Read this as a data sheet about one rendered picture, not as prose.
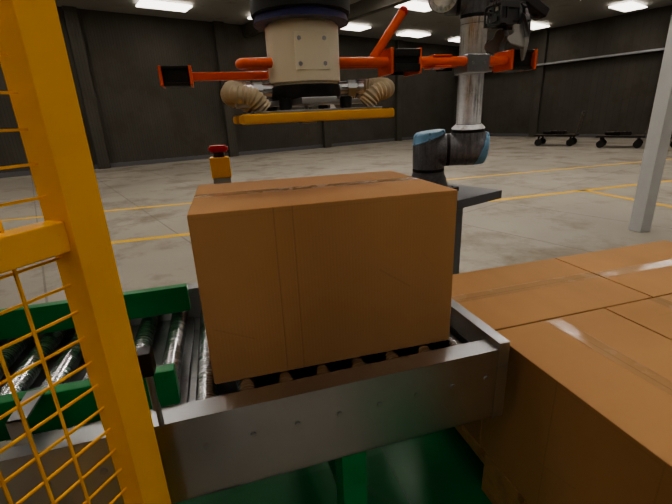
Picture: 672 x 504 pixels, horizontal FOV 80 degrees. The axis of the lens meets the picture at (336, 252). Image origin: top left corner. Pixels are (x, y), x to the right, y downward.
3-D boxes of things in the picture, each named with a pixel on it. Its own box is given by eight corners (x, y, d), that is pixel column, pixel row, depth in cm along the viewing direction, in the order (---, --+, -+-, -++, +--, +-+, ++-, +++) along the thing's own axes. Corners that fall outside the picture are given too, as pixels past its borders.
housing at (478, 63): (467, 72, 105) (468, 53, 103) (452, 74, 111) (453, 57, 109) (490, 71, 107) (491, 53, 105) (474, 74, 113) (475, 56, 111)
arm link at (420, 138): (412, 165, 203) (412, 129, 196) (446, 164, 200) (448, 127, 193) (412, 171, 189) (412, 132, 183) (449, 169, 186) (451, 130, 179)
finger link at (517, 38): (506, 61, 106) (499, 28, 107) (525, 61, 107) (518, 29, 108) (514, 53, 103) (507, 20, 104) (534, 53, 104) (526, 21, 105)
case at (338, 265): (214, 385, 91) (186, 214, 79) (216, 309, 128) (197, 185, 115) (449, 340, 105) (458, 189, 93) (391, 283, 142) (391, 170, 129)
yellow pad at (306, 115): (243, 124, 82) (240, 98, 80) (239, 124, 91) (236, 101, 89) (395, 117, 91) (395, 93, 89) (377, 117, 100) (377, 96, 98)
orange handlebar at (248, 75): (186, 72, 86) (184, 53, 84) (190, 84, 113) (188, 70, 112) (538, 66, 111) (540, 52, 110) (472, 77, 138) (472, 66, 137)
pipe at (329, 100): (240, 106, 82) (236, 76, 80) (232, 109, 105) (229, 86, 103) (391, 100, 91) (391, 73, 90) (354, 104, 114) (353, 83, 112)
